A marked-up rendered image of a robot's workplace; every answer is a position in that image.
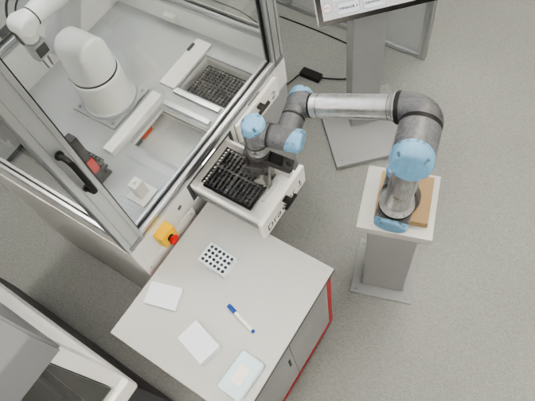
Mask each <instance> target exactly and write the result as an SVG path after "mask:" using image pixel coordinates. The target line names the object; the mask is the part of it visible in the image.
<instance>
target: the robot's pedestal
mask: <svg viewBox="0 0 535 401"><path fill-rule="evenodd" d="M383 170H385V171H386V168H383V167H378V166H372V165H369V168H368V173H367V176H366V180H365V187H364V191H363V195H362V199H361V206H360V210H359V214H358V218H357V225H356V231H357V232H365V233H367V238H366V239H363V238H361V240H360V244H359V248H358V253H357V260H356V264H355V268H354V273H353V280H352V283H351V287H350V292H353V293H356V294H364V295H367V296H371V297H375V298H382V299H386V300H389V301H394V302H400V303H404V304H408V305H411V300H412V291H413V285H414V279H415V274H416V264H417V258H418V253H419V249H418V248H416V246H417V244H418V243H424V244H429V245H431V243H432V237H433V231H434V225H435V214H436V208H437V202H438V195H439V185H440V178H441V177H439V176H434V175H429V177H434V178H435V182H434V188H433V193H432V203H431V209H430V215H429V220H428V226H427V228H422V227H417V226H413V225H409V226H408V230H407V231H406V232H404V233H395V232H388V231H386V230H383V229H380V228H379V227H377V226H376V225H375V224H374V222H373V221H374V213H375V208H376V204H377V196H378V192H379V188H380V183H381V175H382V171H383Z"/></svg>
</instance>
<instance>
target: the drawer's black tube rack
mask: <svg viewBox="0 0 535 401"><path fill-rule="evenodd" d="M227 149H229V150H227ZM231 151H233V152H232V153H231ZM225 152H228V153H227V154H226V153H225ZM235 153H237V154H235ZM223 154H225V156H223ZM239 154H240V153H238V152H236V151H235V150H232V149H230V148H228V147H227V148H226V149H225V151H224V152H223V153H222V155H221V156H220V157H219V158H218V159H217V161H216V162H215V163H214V165H213V166H212V168H211V169H210V170H209V172H208V173H207V174H206V175H205V176H204V178H203V179H202V180H201V182H203V180H205V182H203V183H204V184H203V186H205V187H206V188H208V189H211V190H212V191H214V192H215V193H218V194H220V195H222V196H223V197H225V198H227V199H229V200H231V201H233V202H235V203H237V204H239V205H240V206H242V207H244V208H246V209H248V210H250V211H251V210H252V208H253V207H254V205H255V204H256V202H257V201H258V200H259V198H260V197H261V195H262V194H263V193H264V191H265V189H266V188H267V187H266V186H265V187H263V188H262V189H261V190H260V192H259V194H258V195H257V196H256V198H255V200H254V201H253V202H252V203H251V205H250V206H249V207H248V206H247V205H245V203H246V201H248V198H249V197H250V196H251V195H252V193H253V192H254V190H255V189H256V187H257V186H258V184H257V183H255V182H254V180H255V179H258V178H260V175H259V174H258V176H252V175H247V174H246V171H245V168H244V166H245V164H244V160H245V158H246V156H244V155H243V154H240V156H238V155H239ZM243 156H244V158H242V157H243ZM221 157H223V158H222V159H221ZM219 160H221V161H220V162H219ZM218 162H219V164H217V163H218ZM214 166H216V168H213V167H214ZM212 169H214V171H212ZM210 172H212V173H210ZM209 174H210V176H208V175H209ZM206 177H207V178H208V179H205V178H206Z"/></svg>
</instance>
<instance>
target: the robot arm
mask: <svg viewBox="0 0 535 401"><path fill-rule="evenodd" d="M306 118H317V119H362V120H384V121H392V122H393V123H394V124H396V125H398V127H397V129H396V135H395V138H394V141H393V144H392V149H391V151H390V153H389V163H388V165H387V167H386V175H385V181H384V184H383V185H382V187H381V191H380V198H379V201H378V205H377V210H376V213H375V216H374V221H373V222H374V224H375V225H376V226H377V227H379V228H380V229H383V230H386V231H388V232H395V233H404V232H406V231H407V230H408V226H409V222H410V219H411V215H412V212H413V211H415V210H416V209H417V207H418V206H419V204H420V199H421V191H420V188H419V183H420V180H421V179H425V178H427V177H428V176H429V175H430V174H431V173H432V170H433V169H434V167H435V160H436V155H437V150H438V147H439V140H440V137H441V134H442V129H443V125H444V117H443V112H442V110H441V108H440V107H439V105H438V104H437V103H436V102H435V101H434V100H433V99H431V98H429V97H428V96H426V95H424V94H421V93H419V92H416V91H407V90H397V91H395V92H394V93H393V94H351V93H313V92H312V90H311V89H310V88H308V87H307V86H306V87H304V86H303V85H296V86H294V87H293V88H292V89H291V91H290V94H289V95H288V97H287V101H286V103H285V106H284V108H283V112H282V114H281V116H280V118H279V122H278V124H274V123H266V122H265V120H264V118H263V117H262V116H261V115H259V114H257V113H251V114H248V115H245V116H244V117H243V119H242V120H241V123H240V127H241V134H242V135H243V137H244V142H245V145H244V151H243V155H244V156H246V158H245V160H244V164H245V166H244V168H245V171H246V174H247V175H252V176H258V174H259V175H260V178H258V179H255V180H254V182H255V183H257V184H260V185H265V186H266V187H267V188H271V186H272V183H271V178H273V177H274V176H275V169H278V170H280V171H283V172H284V173H291V172H292V171H293V167H294V162H295V161H294V160H292V159H290V158H287V157H284V156H283V155H280V154H277V153H275V152H272V151H270V148H272V149H275V150H282V151H284V152H290V153H295V154H298V153H300V152H301V151H302V150H303V147H304V143H305V141H306V132H305V130H302V128H303V124H304V122H305V119H306Z"/></svg>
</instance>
